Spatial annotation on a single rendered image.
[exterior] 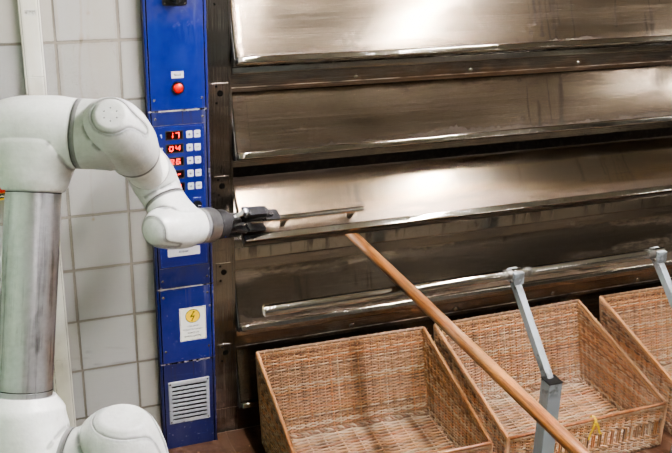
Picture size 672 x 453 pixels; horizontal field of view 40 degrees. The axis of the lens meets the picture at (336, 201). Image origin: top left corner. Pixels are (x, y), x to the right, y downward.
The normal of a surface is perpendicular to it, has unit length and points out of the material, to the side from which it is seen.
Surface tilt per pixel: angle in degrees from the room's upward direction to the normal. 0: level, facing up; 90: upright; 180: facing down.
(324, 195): 48
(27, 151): 75
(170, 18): 90
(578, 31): 70
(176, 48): 90
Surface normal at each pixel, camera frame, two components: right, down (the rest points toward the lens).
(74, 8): 0.35, 0.33
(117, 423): 0.13, -0.93
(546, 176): 0.28, -0.38
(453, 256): 0.34, -0.01
